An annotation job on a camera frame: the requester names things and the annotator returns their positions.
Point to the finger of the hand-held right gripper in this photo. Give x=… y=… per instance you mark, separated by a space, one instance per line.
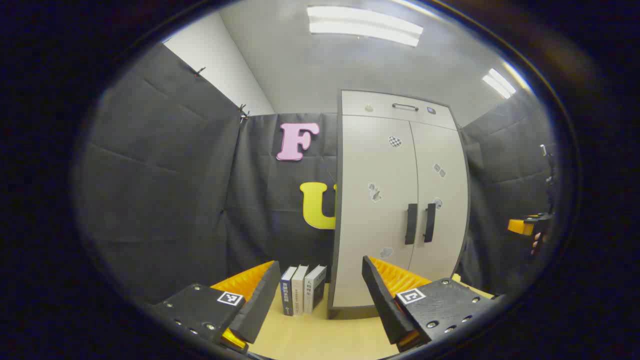
x=522 y=226

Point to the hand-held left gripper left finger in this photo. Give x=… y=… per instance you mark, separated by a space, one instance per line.
x=260 y=300

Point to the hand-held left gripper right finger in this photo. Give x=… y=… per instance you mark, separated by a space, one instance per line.
x=382 y=300

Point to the grey cabinet door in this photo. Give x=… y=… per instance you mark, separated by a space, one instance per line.
x=447 y=150
x=370 y=240

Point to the grey double-door shoe cabinet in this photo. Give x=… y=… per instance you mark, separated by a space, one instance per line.
x=380 y=102

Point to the dark blue book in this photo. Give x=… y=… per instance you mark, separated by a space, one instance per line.
x=287 y=292

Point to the grey and white book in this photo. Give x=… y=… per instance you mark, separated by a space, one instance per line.
x=316 y=287

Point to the small ceiling light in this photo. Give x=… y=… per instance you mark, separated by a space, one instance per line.
x=499 y=83

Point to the black backdrop cloth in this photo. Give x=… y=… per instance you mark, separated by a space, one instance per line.
x=160 y=190

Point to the small metal clip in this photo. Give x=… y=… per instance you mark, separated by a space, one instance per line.
x=243 y=113
x=200 y=71

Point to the long ceiling light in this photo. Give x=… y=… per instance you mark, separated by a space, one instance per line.
x=365 y=26

